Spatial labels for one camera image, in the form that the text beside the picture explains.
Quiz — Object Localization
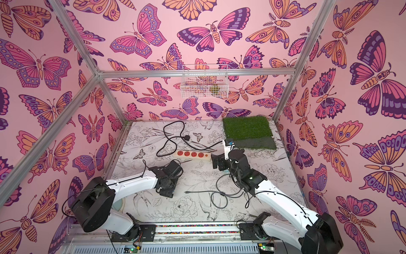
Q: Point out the black usb cable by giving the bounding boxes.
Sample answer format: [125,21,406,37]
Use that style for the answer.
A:
[184,171,247,210]

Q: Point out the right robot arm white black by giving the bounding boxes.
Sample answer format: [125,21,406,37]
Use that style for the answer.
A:
[211,149,344,254]

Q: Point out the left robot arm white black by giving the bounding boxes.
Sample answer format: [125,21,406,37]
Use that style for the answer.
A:
[68,159,184,240]

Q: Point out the beige power strip red sockets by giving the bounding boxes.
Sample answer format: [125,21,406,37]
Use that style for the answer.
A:
[173,150,211,161]

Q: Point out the green artificial grass mat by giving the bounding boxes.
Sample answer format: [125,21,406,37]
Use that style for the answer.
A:
[223,116,277,150]

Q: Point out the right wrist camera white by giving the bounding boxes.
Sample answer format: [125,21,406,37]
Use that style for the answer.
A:
[223,139,235,160]

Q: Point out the black power strip cord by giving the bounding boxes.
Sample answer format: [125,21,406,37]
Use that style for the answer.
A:
[155,120,230,158]

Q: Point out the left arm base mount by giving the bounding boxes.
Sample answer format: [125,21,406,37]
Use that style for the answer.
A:
[111,224,157,242]

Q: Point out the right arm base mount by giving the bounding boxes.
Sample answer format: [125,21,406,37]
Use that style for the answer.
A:
[237,221,280,241]

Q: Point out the white wire basket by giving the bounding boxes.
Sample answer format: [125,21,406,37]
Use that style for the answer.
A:
[179,63,229,99]

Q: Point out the aluminium rail front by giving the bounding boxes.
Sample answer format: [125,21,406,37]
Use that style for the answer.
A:
[62,221,288,253]

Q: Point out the white vented cable duct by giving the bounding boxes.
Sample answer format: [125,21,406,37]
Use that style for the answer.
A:
[68,243,260,254]

